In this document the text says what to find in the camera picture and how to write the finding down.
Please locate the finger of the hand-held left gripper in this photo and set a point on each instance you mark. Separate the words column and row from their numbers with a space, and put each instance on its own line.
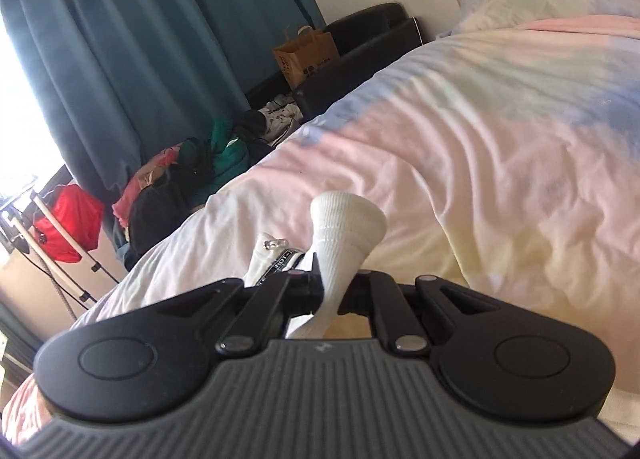
column 282, row 261

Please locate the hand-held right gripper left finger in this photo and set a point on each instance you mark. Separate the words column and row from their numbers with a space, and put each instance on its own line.
column 302, row 296

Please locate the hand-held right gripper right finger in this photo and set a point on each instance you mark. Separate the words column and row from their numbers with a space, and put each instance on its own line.
column 357, row 301

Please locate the white ribbed sock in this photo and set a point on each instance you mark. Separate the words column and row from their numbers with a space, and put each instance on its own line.
column 345, row 224

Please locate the pile of assorted clothes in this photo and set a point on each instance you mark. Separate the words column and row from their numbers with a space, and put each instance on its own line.
column 165, row 199

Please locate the brown paper bag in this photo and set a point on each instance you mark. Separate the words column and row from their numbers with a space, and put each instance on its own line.
column 305, row 59

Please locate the pastel tie-dye duvet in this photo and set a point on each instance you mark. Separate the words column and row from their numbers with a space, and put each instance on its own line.
column 500, row 139

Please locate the red bag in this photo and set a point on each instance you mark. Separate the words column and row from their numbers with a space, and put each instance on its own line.
column 70, row 219

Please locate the garment steamer stand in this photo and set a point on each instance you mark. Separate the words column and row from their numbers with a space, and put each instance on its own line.
column 61, row 230

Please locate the black sofa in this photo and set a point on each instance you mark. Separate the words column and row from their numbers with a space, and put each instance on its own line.
column 370, row 19

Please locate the wide blue curtain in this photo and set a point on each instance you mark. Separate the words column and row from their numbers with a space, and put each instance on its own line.
column 150, row 39

